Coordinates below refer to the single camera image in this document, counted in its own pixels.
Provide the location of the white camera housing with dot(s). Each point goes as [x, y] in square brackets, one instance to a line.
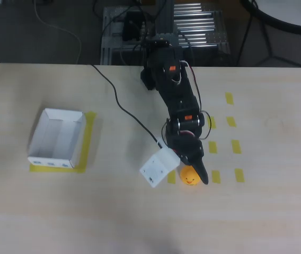
[158, 166]

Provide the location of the metal roller conveyor rack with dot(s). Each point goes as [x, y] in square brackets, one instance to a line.
[201, 26]

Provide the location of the round white table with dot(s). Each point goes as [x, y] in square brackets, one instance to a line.
[285, 13]

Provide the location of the yellow tape mark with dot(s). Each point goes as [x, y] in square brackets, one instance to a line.
[231, 122]
[216, 176]
[212, 147]

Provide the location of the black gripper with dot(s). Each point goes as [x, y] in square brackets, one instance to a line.
[195, 159]

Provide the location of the yellow rubber duck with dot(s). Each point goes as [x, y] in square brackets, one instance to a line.
[189, 176]

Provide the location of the white cardboard box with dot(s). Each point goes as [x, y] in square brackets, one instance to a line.
[55, 137]

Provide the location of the black device with cables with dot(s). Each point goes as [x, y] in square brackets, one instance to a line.
[132, 26]

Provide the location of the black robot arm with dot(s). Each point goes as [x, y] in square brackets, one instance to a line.
[174, 92]

